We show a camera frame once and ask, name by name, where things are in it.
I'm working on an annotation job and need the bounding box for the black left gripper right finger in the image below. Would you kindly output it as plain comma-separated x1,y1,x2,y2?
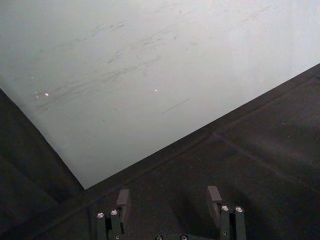
206,185,247,240

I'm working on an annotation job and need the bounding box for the black table cloth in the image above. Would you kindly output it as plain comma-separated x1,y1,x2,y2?
0,62,320,240

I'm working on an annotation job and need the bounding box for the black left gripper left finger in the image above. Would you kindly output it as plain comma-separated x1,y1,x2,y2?
96,188,132,240

